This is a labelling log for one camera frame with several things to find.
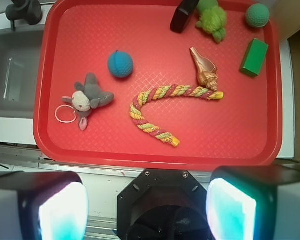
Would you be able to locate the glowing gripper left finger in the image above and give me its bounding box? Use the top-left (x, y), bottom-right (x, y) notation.
top-left (0, 171), bottom-right (89, 240)

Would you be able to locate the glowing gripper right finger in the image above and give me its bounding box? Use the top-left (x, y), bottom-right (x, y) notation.
top-left (206, 165), bottom-right (300, 240)

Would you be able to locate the black box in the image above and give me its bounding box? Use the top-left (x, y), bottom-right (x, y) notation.
top-left (170, 0), bottom-right (199, 34)

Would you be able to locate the grey plush mouse toy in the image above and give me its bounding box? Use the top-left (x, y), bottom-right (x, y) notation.
top-left (54, 72), bottom-right (115, 131)

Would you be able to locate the grey sink basin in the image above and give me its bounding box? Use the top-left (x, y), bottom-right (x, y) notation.
top-left (0, 25), bottom-right (45, 119)

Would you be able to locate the brown conch seashell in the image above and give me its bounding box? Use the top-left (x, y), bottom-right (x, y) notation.
top-left (190, 47), bottom-right (218, 92)

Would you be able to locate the green rectangular block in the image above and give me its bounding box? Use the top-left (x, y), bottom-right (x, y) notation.
top-left (239, 38), bottom-right (269, 78)

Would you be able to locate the red plastic tray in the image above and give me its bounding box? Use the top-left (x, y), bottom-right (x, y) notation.
top-left (33, 0), bottom-right (283, 171)

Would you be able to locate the blue textured ball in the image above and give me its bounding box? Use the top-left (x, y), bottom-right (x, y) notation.
top-left (107, 50), bottom-right (134, 79)

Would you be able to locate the green plush toy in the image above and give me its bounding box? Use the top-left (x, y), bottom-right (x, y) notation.
top-left (196, 0), bottom-right (227, 44)

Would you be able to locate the green golf ball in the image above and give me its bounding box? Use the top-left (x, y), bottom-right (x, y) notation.
top-left (245, 3), bottom-right (270, 28)

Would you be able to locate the dark grey faucet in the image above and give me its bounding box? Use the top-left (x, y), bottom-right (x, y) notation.
top-left (5, 0), bottom-right (43, 31)

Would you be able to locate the twisted multicolour rope toy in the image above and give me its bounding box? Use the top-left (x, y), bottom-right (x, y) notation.
top-left (129, 84), bottom-right (225, 148)

